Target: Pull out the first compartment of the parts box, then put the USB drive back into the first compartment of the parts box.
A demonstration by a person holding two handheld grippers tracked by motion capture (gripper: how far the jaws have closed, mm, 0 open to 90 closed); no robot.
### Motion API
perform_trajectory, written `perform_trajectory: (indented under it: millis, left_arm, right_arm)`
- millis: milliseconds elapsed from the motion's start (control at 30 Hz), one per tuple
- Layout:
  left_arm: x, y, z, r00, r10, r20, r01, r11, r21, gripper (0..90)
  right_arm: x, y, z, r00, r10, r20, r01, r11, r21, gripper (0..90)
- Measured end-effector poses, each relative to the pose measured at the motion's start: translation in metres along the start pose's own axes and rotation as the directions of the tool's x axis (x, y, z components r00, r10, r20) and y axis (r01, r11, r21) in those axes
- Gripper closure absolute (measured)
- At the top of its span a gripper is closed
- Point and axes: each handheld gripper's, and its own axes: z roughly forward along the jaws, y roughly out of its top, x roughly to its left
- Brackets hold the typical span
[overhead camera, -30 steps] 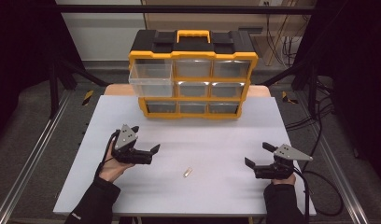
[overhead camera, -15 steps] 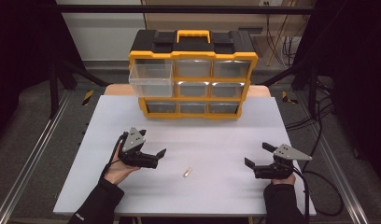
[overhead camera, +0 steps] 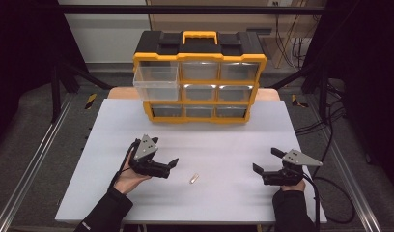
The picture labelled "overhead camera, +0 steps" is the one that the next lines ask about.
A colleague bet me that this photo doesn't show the black metal crossbar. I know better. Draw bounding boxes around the black metal crossbar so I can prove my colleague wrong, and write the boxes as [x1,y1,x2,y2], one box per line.
[58,4,326,15]

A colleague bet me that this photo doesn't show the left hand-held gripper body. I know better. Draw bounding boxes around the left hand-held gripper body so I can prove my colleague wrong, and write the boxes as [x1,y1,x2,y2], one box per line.
[128,133,171,180]

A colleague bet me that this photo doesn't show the set of small clear drawers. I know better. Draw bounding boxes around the set of small clear drawers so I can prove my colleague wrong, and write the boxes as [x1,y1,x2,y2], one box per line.
[151,61,261,119]

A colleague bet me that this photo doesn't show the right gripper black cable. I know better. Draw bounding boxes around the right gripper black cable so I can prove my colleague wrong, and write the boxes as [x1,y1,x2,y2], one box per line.
[301,172,322,232]

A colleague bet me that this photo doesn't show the black floor cable loop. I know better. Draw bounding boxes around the black floor cable loop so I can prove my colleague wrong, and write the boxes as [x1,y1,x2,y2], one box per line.
[314,175,357,225]

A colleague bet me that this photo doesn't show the black curtain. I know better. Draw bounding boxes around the black curtain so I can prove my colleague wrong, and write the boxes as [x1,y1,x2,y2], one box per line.
[0,0,90,146]
[314,0,394,185]

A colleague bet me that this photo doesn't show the black floor cables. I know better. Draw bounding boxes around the black floor cables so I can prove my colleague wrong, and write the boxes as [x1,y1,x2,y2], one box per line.
[295,80,348,136]

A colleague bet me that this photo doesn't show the bundle of hanging cables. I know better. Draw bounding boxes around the bundle of hanging cables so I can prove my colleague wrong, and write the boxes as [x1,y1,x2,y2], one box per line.
[274,14,315,70]

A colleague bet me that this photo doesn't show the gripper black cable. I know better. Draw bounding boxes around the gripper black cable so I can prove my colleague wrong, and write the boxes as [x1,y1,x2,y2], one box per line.
[108,138,140,191]
[301,172,322,232]

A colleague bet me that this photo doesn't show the light wooden board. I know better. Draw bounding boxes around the light wooden board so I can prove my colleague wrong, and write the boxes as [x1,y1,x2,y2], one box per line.
[107,87,281,102]

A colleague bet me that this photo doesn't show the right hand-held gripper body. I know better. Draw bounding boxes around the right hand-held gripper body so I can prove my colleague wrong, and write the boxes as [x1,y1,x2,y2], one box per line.
[262,148,324,187]

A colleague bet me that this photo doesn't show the light wooden cabinet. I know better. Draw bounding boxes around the light wooden cabinet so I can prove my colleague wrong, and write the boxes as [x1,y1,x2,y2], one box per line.
[148,0,328,69]

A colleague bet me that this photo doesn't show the person's right hand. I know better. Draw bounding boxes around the person's right hand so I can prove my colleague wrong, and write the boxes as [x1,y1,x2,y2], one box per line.
[279,179,307,193]

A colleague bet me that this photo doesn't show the yellow black striped tape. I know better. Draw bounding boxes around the yellow black striped tape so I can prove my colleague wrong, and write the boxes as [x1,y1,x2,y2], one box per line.
[291,94,309,109]
[84,93,99,110]

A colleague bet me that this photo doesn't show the aluminium floor rail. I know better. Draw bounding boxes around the aluminium floor rail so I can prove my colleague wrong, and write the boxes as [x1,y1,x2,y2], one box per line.
[0,93,75,232]
[305,96,382,232]

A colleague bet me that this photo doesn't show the clear plastic drawer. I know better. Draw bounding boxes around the clear plastic drawer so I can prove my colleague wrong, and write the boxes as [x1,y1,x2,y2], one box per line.
[132,66,180,102]

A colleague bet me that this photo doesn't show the black metal frame stand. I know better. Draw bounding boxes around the black metal frame stand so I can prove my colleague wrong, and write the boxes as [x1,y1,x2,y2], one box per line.
[268,62,329,124]
[49,61,114,124]

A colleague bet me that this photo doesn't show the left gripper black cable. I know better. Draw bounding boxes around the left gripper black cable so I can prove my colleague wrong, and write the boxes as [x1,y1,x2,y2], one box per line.
[108,138,140,191]

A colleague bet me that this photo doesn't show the yellow black drawer organizer cabinet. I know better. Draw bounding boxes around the yellow black drawer organizer cabinet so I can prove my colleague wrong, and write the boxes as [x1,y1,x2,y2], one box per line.
[132,30,267,125]

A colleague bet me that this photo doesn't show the person's left hand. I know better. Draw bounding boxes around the person's left hand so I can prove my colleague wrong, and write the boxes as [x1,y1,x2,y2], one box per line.
[113,151,152,196]

